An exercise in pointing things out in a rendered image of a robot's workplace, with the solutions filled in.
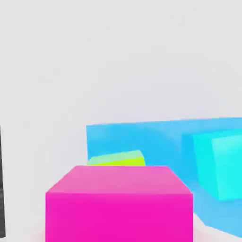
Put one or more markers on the small cyan cube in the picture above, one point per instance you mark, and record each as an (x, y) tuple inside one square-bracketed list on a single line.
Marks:
[(217, 166)]

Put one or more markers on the small magenta cube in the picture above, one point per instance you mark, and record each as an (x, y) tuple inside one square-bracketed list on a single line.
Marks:
[(119, 213)]

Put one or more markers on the small yellow-green cube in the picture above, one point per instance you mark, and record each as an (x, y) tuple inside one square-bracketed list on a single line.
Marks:
[(121, 159)]

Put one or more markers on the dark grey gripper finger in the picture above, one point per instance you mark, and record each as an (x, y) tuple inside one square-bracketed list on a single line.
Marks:
[(1, 208)]

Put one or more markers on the large blue box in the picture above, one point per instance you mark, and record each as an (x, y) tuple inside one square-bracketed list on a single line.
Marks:
[(151, 140)]

